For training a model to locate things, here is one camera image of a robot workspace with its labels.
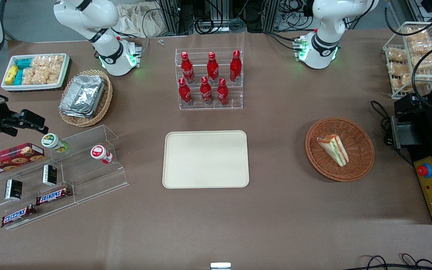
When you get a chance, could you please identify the grey metal box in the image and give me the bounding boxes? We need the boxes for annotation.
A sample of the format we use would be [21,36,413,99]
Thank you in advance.
[390,115,423,149]

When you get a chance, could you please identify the black table cable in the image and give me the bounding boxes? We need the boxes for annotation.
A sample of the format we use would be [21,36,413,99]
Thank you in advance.
[370,100,415,167]

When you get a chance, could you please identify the triangular sandwich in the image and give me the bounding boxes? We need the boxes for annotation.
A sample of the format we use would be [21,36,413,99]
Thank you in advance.
[316,134,350,167]

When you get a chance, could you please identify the brown wicker basket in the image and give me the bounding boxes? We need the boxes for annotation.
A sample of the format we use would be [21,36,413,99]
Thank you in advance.
[305,117,375,182]

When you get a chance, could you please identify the white wire rack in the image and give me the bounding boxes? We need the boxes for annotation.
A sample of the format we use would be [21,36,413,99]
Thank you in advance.
[383,21,432,100]

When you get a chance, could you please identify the stacked aluminium foil containers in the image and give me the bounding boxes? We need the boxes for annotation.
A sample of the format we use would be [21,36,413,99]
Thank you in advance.
[59,75,106,119]

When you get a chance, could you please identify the beige cloth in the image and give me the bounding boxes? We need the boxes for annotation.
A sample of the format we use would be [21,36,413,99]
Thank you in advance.
[117,3,164,38]

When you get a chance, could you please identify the yellow snack packet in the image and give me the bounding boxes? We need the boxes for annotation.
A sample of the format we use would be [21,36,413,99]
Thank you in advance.
[4,65,19,85]

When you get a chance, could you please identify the clear rice cracker bag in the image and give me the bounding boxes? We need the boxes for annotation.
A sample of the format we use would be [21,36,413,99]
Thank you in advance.
[32,56,51,72]
[22,67,38,85]
[49,55,65,85]
[36,69,51,85]

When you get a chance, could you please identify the aluminium frame rack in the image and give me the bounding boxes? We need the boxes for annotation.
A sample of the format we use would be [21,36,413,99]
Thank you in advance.
[156,0,314,36]

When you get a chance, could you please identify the small black box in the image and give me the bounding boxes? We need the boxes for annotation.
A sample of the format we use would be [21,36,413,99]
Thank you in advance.
[4,179,23,200]
[43,164,58,187]

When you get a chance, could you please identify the red lid drink bottle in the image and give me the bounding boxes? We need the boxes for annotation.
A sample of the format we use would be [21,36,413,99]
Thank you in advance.
[90,145,113,164]

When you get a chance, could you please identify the black floor cables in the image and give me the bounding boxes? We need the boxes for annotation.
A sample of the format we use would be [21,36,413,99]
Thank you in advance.
[342,254,432,270]

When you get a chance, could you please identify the cream plastic tray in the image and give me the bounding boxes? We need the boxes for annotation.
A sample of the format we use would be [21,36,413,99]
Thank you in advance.
[162,130,250,189]

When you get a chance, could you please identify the fried snack bag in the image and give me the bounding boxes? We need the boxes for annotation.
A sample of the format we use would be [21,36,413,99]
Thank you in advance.
[407,39,432,57]
[403,26,430,42]
[390,74,413,90]
[387,47,408,63]
[413,52,432,70]
[388,62,408,75]

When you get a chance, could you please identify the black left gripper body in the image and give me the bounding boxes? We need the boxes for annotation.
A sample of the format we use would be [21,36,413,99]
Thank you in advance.
[407,93,432,117]

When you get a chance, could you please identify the light oval wicker basket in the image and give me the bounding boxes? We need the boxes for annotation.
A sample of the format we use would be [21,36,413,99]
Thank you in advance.
[58,69,113,127]

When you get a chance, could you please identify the red emergency stop button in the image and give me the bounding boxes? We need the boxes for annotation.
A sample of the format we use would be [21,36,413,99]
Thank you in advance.
[417,163,432,179]

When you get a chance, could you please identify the clear acrylic tiered shelf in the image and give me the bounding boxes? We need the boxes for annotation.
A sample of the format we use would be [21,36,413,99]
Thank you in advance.
[0,124,129,230]

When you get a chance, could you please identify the black base cables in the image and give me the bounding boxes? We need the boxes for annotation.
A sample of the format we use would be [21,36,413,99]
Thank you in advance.
[265,32,303,51]

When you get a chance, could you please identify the red cookie box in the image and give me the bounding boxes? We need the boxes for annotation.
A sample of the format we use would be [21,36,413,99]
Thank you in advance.
[0,142,45,179]

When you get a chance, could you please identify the Snickers chocolate bar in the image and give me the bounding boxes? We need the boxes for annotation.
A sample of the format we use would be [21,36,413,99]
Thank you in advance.
[1,204,37,228]
[36,186,72,206]

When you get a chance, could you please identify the red cola bottle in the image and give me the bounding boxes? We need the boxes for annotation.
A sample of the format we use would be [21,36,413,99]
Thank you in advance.
[178,78,193,106]
[181,52,195,84]
[229,50,242,83]
[200,76,213,105]
[207,52,219,84]
[216,78,229,106]

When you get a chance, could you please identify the clear acrylic bottle rack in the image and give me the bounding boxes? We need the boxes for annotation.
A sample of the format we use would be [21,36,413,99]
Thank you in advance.
[175,48,244,110]

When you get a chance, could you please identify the white rectangular snack tray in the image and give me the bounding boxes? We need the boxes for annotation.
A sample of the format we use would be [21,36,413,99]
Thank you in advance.
[1,53,70,92]

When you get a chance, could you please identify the green lid drink bottle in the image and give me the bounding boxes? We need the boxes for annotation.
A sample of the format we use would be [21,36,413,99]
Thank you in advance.
[41,133,69,153]

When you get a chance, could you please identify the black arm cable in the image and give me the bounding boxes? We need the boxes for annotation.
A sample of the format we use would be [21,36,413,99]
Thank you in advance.
[384,0,432,109]

